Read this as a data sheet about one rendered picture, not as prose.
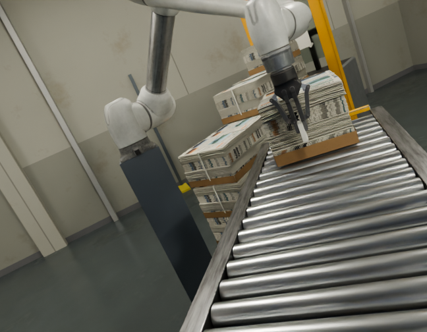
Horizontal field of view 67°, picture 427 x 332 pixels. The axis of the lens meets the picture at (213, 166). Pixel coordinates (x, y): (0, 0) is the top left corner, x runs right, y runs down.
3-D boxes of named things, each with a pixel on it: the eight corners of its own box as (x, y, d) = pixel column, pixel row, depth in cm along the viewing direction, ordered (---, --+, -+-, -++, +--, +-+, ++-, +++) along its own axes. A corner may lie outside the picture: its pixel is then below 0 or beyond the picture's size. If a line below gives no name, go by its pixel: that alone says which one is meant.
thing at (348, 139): (279, 153, 131) (275, 143, 130) (352, 130, 121) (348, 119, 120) (277, 167, 116) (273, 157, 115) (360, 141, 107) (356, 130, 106)
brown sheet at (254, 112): (223, 124, 241) (220, 119, 240) (242, 112, 261) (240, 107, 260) (265, 112, 215) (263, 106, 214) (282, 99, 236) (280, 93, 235)
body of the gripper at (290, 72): (295, 62, 97) (305, 91, 100) (269, 73, 100) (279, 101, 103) (294, 64, 91) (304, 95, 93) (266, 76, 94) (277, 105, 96)
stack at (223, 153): (225, 264, 222) (175, 157, 201) (289, 183, 305) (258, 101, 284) (273, 268, 196) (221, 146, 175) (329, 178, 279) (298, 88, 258)
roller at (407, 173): (250, 218, 101) (244, 205, 99) (418, 179, 83) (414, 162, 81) (248, 227, 96) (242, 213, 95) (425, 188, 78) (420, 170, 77)
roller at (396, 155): (256, 199, 112) (252, 187, 111) (405, 161, 94) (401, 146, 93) (254, 206, 108) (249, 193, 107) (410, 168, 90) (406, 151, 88)
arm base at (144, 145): (120, 164, 145) (114, 153, 144) (121, 158, 166) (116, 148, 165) (157, 147, 148) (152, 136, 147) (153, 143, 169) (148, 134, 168)
